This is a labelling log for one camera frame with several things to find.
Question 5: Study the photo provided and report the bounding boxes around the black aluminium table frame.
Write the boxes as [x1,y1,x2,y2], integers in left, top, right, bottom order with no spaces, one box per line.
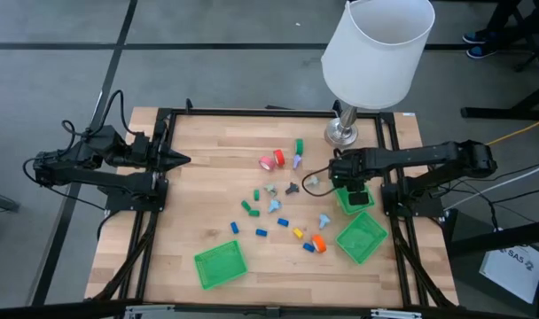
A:
[88,97,457,311]

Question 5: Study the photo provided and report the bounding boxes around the yellow extension cable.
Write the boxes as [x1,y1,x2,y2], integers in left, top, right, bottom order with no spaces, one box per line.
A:
[486,114,539,147]

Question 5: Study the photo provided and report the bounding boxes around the black rig crossbar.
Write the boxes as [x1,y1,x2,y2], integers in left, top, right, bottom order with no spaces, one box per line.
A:
[0,299,539,319]

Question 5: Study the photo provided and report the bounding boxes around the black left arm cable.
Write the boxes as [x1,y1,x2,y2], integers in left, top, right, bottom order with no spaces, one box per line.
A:
[60,89,136,147]

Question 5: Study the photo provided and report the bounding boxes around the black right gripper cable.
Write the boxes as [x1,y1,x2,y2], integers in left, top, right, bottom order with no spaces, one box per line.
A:
[301,152,341,198]

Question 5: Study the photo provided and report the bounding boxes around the black floor cable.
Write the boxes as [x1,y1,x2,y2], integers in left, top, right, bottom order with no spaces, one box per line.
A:
[446,185,539,231]

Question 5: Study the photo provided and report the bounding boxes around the green plastic basket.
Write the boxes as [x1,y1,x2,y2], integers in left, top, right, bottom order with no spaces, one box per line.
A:
[334,211,390,266]
[193,239,249,292]
[334,184,377,216]

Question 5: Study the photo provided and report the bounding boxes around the white floor cable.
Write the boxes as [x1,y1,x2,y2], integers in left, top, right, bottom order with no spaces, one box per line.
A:
[444,159,539,212]

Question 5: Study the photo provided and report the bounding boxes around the silver metal bracket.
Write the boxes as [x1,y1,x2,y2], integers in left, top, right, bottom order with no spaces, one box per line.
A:
[123,304,176,319]
[370,308,424,319]

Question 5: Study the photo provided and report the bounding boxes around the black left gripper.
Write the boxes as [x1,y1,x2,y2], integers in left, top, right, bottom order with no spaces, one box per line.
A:
[131,131,192,174]

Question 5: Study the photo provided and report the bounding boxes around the white paper box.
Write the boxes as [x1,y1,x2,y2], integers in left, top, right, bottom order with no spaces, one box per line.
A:
[479,243,539,306]

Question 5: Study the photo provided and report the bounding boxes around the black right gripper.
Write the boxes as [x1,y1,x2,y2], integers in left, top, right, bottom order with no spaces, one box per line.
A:
[328,147,373,207]

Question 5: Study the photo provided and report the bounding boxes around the black desk frame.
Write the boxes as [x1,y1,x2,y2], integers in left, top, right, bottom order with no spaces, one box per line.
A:
[444,207,539,318]
[459,8,539,121]

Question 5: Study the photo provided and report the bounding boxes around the person's blue shoe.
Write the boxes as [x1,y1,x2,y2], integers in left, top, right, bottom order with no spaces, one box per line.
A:
[462,29,492,45]

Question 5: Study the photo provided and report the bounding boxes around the person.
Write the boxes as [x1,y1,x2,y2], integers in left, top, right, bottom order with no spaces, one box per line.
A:
[462,0,539,61]

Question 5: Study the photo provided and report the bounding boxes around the white shade silver table lamp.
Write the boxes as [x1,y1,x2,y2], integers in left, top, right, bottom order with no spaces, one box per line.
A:
[320,0,437,150]

